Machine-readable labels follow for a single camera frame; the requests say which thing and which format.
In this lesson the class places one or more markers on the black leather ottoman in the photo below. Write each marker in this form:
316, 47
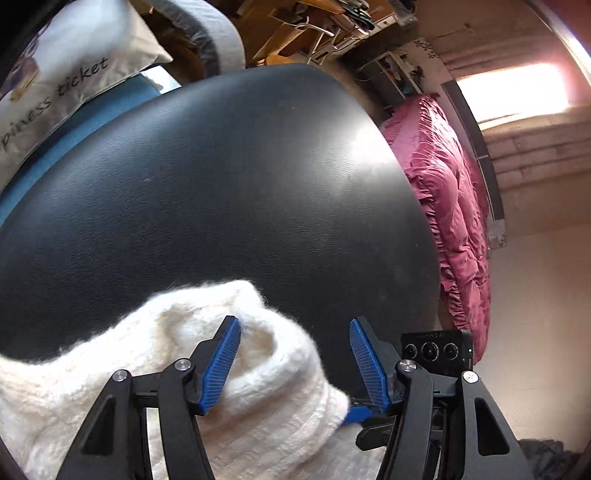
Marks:
274, 175

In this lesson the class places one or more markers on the wooden side table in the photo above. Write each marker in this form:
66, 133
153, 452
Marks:
274, 31

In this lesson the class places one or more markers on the cream knitted sweater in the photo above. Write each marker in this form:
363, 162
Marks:
278, 418

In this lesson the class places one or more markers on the pink ruffled bedspread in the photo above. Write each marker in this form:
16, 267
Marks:
451, 191

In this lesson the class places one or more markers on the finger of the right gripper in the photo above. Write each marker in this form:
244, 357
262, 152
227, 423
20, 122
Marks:
376, 434
357, 414

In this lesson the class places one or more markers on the multicolour sofa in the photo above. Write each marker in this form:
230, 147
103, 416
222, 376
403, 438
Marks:
202, 42

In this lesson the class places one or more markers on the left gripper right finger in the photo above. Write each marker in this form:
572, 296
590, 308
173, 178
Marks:
402, 389

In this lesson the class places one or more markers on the deer print cushion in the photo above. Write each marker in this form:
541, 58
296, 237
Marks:
87, 49

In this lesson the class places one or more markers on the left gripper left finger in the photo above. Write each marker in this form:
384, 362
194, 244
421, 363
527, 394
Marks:
112, 442

